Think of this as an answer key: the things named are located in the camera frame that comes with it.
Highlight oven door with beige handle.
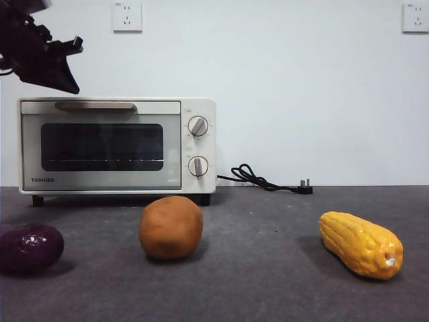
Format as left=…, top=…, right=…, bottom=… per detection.
left=20, top=101, right=182, bottom=193

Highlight purple eggplant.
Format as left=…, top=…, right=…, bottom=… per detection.
left=0, top=223, right=65, bottom=274

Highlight beige oven knob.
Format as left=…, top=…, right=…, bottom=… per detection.
left=186, top=115, right=210, bottom=138
left=186, top=156, right=209, bottom=180

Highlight white toaster oven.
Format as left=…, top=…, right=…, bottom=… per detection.
left=18, top=97, right=217, bottom=207

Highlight brown potato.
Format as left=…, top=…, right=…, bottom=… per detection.
left=138, top=195, right=204, bottom=260

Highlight yellow corn cob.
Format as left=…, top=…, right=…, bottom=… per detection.
left=318, top=210, right=405, bottom=281

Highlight white wall socket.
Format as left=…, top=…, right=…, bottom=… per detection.
left=402, top=3, right=429, bottom=34
left=113, top=0, right=143, bottom=34

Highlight metal wire oven rack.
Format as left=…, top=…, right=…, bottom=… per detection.
left=48, top=156, right=165, bottom=163

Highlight black power cord with plug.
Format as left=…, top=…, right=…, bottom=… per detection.
left=216, top=163, right=314, bottom=195

